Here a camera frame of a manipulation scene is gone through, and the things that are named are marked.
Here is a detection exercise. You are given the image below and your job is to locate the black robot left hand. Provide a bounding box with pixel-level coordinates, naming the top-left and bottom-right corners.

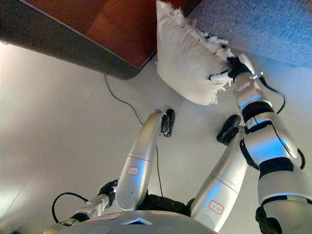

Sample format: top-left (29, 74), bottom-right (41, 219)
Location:
top-left (97, 179), bottom-right (120, 203)

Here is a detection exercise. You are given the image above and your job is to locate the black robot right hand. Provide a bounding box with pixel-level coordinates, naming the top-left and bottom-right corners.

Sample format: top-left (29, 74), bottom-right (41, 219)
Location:
top-left (210, 54), bottom-right (255, 82)

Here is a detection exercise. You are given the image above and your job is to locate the white fringed square pillow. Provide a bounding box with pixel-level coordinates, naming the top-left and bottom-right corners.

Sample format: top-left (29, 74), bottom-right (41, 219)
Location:
top-left (155, 0), bottom-right (234, 106)

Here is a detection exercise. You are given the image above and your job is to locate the silver robot left leg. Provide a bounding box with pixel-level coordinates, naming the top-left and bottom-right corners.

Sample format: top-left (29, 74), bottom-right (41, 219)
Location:
top-left (115, 109), bottom-right (163, 212)

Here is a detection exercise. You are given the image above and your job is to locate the silver robot leg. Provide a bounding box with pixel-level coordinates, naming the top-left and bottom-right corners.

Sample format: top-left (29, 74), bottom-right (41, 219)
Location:
top-left (190, 125), bottom-right (248, 232)
top-left (115, 109), bottom-right (163, 212)

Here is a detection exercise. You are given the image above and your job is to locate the grey fabric tub armchair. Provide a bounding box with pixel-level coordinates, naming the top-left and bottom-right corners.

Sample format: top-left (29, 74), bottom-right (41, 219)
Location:
top-left (187, 0), bottom-right (312, 70)

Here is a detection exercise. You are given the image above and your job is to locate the grey robot torso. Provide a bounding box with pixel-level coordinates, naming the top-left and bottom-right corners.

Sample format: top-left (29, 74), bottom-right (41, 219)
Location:
top-left (43, 194), bottom-right (217, 234)

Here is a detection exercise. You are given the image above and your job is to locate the black robot right foot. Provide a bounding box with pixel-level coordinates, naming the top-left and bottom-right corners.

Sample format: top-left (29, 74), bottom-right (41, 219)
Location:
top-left (216, 114), bottom-right (242, 145)

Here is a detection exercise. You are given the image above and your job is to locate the black robot foot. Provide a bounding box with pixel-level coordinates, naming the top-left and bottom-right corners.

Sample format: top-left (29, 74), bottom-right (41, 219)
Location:
top-left (160, 109), bottom-right (176, 137)
top-left (216, 114), bottom-right (242, 145)

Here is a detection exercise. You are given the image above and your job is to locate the black robot left foot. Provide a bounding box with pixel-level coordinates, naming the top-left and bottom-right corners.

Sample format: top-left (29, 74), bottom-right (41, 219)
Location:
top-left (160, 109), bottom-right (176, 137)

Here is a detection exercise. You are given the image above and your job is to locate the silver robot right leg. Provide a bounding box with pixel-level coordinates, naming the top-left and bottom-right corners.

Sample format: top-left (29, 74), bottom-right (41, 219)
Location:
top-left (190, 125), bottom-right (248, 232)

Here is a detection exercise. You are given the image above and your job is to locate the brown wooden counter dark top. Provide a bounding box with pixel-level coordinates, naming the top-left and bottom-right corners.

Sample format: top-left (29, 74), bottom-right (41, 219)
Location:
top-left (0, 0), bottom-right (203, 80)

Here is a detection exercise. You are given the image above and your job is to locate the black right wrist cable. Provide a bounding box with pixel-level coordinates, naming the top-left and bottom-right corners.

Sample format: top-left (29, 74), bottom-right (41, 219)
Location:
top-left (259, 75), bottom-right (287, 115)

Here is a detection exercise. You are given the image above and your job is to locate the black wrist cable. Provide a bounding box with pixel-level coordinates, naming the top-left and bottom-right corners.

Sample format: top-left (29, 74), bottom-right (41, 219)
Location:
top-left (259, 75), bottom-right (287, 115)
top-left (52, 192), bottom-right (89, 224)

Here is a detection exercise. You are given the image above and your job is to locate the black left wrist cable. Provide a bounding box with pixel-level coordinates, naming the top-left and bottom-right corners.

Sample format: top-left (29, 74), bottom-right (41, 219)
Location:
top-left (52, 192), bottom-right (89, 224)

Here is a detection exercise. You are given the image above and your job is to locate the thin black floor cable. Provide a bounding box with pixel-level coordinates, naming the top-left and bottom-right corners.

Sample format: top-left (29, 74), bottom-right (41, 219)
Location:
top-left (104, 74), bottom-right (164, 197)

